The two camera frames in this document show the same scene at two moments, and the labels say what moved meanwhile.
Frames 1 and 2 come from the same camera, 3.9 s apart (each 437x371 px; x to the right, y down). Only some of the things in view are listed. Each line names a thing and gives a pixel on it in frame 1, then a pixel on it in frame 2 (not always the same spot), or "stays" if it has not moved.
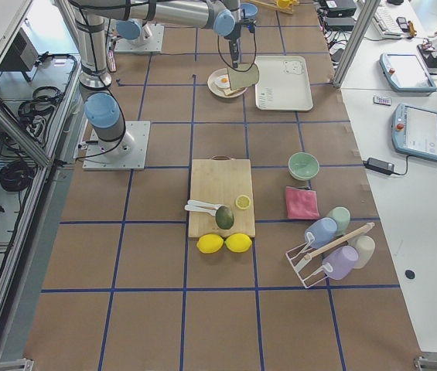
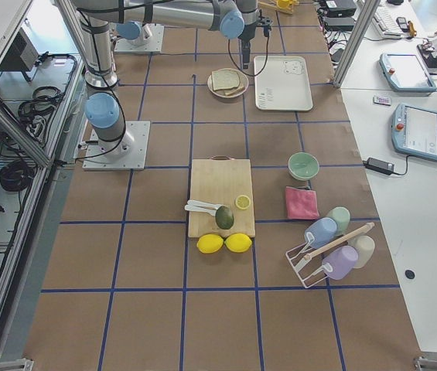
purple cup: [343, 259] stays
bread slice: [238, 79] → [224, 79]
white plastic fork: [193, 202] stays
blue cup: [323, 229] stays
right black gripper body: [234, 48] → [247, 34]
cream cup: [365, 246] stays
